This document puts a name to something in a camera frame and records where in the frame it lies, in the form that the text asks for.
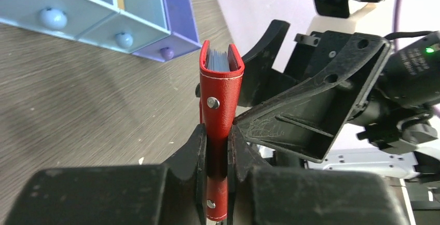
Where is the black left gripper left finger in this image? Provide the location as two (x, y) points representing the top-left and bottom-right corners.
(5, 124), (206, 224)

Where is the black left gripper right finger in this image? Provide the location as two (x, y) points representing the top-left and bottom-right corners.
(227, 126), (409, 224)

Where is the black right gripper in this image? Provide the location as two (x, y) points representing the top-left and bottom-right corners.
(234, 32), (439, 163)

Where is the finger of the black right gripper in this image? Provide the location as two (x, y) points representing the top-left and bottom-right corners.
(238, 20), (297, 107)

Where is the red leather card holder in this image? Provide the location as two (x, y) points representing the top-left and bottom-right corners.
(199, 40), (245, 221)

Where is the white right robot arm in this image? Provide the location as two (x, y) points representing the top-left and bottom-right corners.
(227, 20), (439, 224)

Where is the purple drawer box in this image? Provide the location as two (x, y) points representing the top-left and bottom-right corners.
(132, 0), (201, 62)

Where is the light blue middle drawer box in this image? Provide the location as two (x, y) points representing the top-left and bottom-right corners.
(77, 0), (171, 53)

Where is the light blue drawer box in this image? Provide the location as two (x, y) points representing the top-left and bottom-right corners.
(77, 0), (171, 53)
(1, 0), (118, 40)

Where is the light blue left drawer box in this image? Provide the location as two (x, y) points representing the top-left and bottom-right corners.
(1, 0), (118, 40)

